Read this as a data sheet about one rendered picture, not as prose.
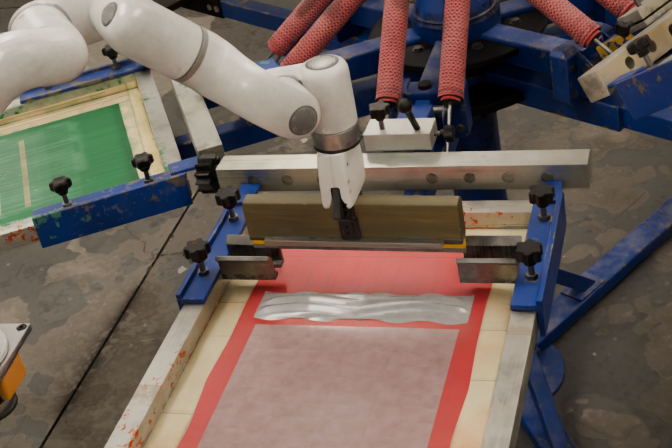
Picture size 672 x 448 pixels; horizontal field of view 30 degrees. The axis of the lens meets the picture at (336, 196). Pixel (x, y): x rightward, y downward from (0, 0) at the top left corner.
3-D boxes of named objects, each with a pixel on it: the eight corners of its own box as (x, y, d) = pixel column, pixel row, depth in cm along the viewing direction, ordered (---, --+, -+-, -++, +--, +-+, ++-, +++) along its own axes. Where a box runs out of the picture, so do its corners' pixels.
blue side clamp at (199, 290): (212, 328, 209) (202, 295, 206) (184, 327, 211) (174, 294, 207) (265, 225, 233) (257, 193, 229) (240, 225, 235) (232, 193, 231)
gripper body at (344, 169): (321, 117, 197) (333, 177, 203) (303, 151, 189) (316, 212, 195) (367, 116, 195) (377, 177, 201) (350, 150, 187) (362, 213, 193)
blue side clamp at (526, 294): (546, 337, 192) (542, 301, 189) (513, 336, 194) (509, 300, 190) (566, 225, 216) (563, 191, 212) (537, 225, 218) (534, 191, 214)
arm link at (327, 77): (261, 95, 179) (237, 72, 187) (275, 158, 185) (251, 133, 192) (355, 60, 184) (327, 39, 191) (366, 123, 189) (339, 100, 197)
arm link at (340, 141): (319, 106, 196) (322, 122, 198) (303, 135, 189) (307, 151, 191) (365, 105, 194) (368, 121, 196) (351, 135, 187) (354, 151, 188)
